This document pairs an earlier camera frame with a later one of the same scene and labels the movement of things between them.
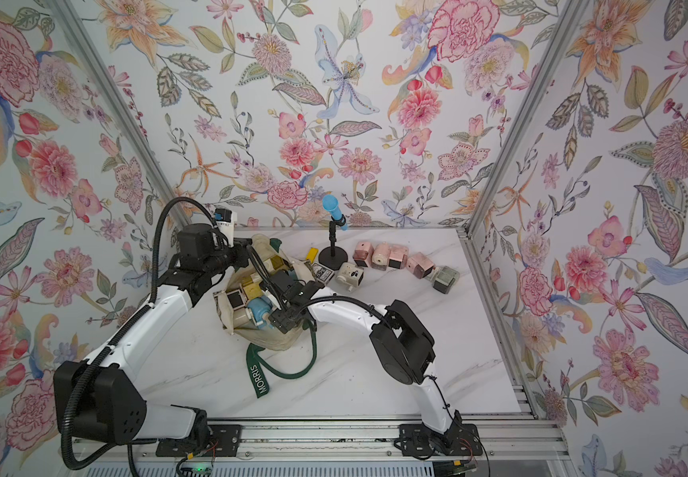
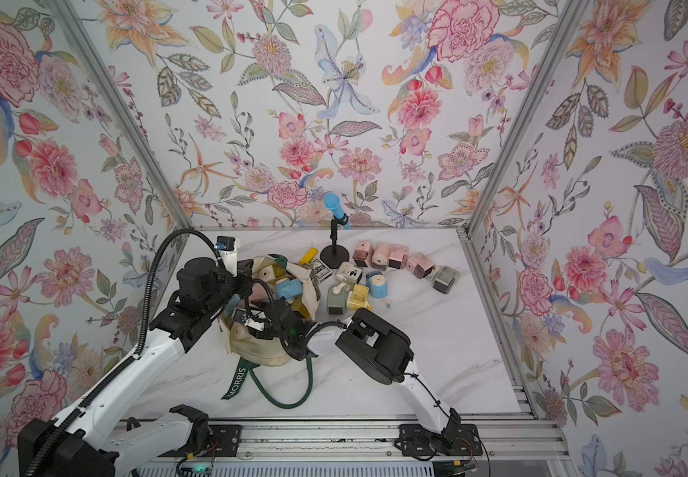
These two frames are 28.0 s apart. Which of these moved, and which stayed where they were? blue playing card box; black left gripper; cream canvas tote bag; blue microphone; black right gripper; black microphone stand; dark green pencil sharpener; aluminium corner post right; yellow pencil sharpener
Moved: black left gripper; yellow pencil sharpener; black right gripper; cream canvas tote bag
Stayed: black microphone stand; dark green pencil sharpener; aluminium corner post right; blue microphone; blue playing card box
